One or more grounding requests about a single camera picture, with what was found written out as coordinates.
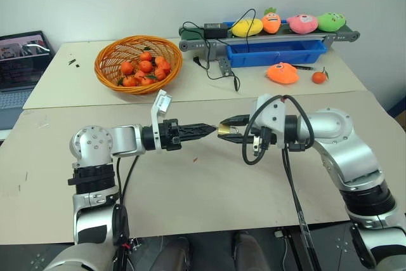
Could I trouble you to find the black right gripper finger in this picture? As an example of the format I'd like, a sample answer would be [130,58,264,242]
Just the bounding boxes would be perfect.
[220,113,252,128]
[218,133,255,145]

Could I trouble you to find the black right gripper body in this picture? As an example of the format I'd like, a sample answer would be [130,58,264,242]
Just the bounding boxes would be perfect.
[248,124,277,158]

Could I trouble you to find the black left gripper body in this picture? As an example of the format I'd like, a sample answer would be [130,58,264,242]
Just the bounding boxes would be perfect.
[157,118,184,152]

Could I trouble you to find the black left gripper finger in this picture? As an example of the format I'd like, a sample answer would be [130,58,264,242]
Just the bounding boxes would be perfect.
[180,131,214,143]
[180,122,218,134]

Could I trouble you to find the brass padlock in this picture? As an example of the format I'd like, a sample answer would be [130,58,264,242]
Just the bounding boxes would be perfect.
[216,124,239,137]

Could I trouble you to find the blue plastic bin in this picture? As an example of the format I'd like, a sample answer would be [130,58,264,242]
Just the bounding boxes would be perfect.
[225,39,329,69]

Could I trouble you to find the orange tangerine with leaf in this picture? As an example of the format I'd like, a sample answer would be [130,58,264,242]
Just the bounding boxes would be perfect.
[311,67,330,85]

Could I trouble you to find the small grey conveyor belt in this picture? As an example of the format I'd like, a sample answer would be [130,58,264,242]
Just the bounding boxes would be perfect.
[178,21,361,78]

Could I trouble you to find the orange wicker basket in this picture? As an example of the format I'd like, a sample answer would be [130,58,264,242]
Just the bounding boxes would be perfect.
[94,35,184,95]

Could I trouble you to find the black power adapter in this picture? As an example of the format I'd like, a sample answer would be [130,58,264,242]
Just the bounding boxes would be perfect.
[203,22,229,40]

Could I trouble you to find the yellow plush toy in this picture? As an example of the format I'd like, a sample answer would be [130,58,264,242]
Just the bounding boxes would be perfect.
[230,18,264,38]

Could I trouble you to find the orange carrot plush toy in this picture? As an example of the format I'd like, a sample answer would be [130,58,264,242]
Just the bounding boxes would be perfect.
[261,6,283,35]

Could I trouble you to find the dark rounded shape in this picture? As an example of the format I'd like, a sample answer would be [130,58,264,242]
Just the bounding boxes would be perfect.
[232,231,271,271]

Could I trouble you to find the pink plush toy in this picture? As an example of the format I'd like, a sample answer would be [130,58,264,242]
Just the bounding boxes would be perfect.
[286,13,319,35]

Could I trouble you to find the green plush toy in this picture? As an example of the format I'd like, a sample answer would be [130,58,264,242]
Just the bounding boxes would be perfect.
[317,12,347,33]

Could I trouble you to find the open laptop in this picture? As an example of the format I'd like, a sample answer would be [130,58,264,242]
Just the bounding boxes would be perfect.
[0,30,53,112]

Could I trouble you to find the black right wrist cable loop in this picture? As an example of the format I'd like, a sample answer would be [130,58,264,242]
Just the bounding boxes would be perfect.
[241,94,315,166]

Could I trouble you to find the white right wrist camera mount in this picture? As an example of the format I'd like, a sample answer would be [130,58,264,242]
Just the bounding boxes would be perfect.
[250,94,287,150]

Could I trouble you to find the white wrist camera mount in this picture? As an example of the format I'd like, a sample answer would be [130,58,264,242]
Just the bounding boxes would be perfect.
[250,94,287,150]
[148,89,174,151]

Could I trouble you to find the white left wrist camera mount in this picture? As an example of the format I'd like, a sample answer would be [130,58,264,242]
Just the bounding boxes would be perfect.
[148,89,174,151]

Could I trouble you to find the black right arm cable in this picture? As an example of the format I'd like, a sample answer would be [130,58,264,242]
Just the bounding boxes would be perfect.
[281,146,320,271]

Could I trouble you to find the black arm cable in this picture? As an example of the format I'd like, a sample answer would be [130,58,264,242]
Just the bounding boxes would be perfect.
[114,154,141,209]
[281,146,320,271]

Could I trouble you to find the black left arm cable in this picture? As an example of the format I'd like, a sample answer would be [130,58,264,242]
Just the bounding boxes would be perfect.
[114,154,141,209]

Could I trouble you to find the black adapter power cable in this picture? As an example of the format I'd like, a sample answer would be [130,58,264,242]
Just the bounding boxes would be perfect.
[181,21,241,93]

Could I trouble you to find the black adapter output cable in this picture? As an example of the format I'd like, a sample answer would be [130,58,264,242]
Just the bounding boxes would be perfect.
[226,8,258,53]

